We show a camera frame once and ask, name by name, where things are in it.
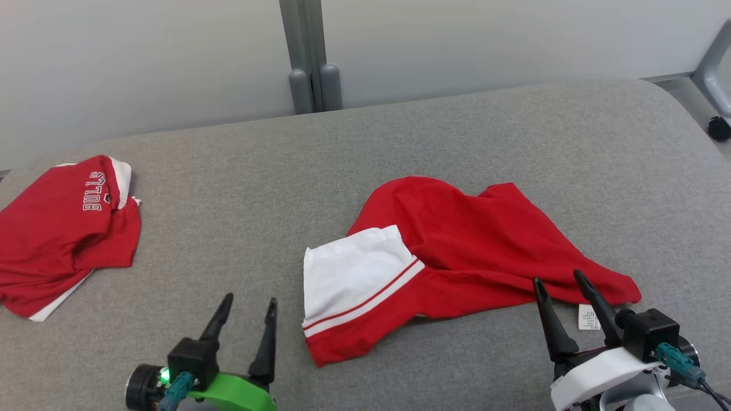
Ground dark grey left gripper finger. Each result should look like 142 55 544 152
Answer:
248 297 279 385
199 293 234 343

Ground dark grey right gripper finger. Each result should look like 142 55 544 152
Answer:
573 269 623 348
533 277 580 362

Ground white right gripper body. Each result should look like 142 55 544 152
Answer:
550 340 701 411

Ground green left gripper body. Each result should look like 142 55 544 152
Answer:
126 364 279 411

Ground red numbered basketball jersey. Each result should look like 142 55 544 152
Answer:
302 176 642 368

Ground red Bulls basketball shorts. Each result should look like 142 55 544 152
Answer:
0 155 142 322

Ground grey chair base leg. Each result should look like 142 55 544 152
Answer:
692 20 731 118

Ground teal cable connector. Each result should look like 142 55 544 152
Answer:
656 342 707 389
157 371 196 411

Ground thin black cable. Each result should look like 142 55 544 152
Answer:
668 371 731 409

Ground grey partition post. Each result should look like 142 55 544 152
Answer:
279 0 343 115

